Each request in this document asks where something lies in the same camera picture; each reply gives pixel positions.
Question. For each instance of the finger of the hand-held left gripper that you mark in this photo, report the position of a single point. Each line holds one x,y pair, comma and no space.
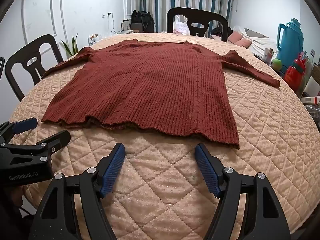
58,138
25,125

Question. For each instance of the green potted plant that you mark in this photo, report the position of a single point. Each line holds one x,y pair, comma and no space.
72,47

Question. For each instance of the small white box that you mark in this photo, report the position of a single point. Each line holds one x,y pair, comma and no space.
268,55

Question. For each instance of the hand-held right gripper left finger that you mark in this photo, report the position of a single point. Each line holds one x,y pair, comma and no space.
113,170

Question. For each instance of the beige quilted blanket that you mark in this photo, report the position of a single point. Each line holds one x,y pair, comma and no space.
162,180

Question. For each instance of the teal thermos jug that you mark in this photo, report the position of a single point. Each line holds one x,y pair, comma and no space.
290,45

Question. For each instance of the striped curtain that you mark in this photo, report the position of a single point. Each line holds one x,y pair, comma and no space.
160,0

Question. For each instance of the dark wooden chair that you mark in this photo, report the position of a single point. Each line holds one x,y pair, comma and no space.
172,20
15,65
2,67

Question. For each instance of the red and white carton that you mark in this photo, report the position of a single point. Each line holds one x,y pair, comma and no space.
311,100

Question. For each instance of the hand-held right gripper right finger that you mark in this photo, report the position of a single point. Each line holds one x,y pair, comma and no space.
207,170

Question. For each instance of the red plastic bottle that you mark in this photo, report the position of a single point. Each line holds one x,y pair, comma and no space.
292,76

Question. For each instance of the rust red knit sweater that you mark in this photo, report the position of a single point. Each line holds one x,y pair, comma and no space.
150,85

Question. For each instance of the white plastic bag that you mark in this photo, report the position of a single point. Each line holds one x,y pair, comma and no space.
180,26

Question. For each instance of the green apple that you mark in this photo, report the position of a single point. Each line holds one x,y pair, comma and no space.
276,64

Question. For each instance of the picture frame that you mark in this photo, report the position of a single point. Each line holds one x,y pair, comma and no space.
125,25

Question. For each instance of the black backpack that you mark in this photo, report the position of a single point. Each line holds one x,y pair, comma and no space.
135,17
148,21

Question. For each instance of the bed with white sheet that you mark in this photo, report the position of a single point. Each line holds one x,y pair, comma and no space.
260,43

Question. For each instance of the small printed box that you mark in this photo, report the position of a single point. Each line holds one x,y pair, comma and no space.
94,39

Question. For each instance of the pink pillow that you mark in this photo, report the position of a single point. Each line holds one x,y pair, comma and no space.
243,43
235,37

